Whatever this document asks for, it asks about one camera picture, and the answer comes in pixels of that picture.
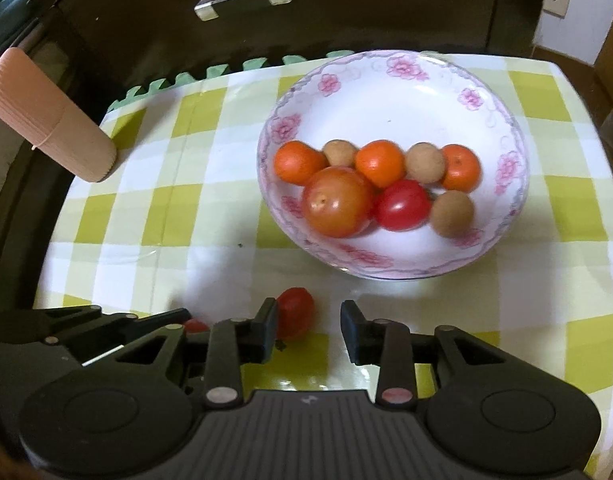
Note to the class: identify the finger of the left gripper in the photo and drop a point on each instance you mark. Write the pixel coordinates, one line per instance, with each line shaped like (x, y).
(120, 328)
(86, 349)

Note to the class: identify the white floral porcelain bowl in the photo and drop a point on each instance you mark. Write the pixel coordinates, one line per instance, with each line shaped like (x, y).
(404, 97)

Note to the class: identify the green checkered tablecloth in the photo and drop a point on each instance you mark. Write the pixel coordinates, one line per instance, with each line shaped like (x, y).
(194, 217)

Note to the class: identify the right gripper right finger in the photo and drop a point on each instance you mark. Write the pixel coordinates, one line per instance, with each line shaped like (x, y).
(386, 344)

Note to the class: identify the dark wooden cabinet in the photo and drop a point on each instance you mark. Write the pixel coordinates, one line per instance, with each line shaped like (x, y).
(136, 41)

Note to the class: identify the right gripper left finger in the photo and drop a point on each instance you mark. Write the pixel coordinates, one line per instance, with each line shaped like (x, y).
(233, 343)

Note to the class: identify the brown longan fruit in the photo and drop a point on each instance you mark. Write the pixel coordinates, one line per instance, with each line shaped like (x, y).
(425, 163)
(452, 214)
(340, 153)

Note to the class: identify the green foam mat edge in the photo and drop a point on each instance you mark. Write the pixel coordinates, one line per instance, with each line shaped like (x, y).
(143, 91)

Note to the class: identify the pink ribbed cylinder case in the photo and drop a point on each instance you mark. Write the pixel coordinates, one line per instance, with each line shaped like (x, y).
(44, 115)

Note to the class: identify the large red tomato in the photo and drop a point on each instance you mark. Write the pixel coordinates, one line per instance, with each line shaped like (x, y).
(338, 202)

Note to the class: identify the red cherry tomato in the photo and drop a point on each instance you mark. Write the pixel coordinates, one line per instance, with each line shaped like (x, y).
(403, 206)
(296, 313)
(195, 326)

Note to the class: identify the small orange tangerine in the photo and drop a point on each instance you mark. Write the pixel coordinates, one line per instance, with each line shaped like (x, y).
(296, 162)
(463, 169)
(382, 162)

